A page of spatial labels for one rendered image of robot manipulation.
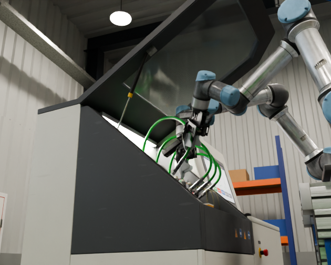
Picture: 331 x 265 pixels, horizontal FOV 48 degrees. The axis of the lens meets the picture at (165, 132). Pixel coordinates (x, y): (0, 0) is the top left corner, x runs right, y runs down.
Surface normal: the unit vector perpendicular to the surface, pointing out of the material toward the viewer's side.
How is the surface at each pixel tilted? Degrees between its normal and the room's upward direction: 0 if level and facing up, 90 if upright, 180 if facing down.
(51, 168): 90
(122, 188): 90
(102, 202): 90
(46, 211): 90
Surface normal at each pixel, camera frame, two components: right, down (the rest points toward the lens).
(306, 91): -0.34, -0.32
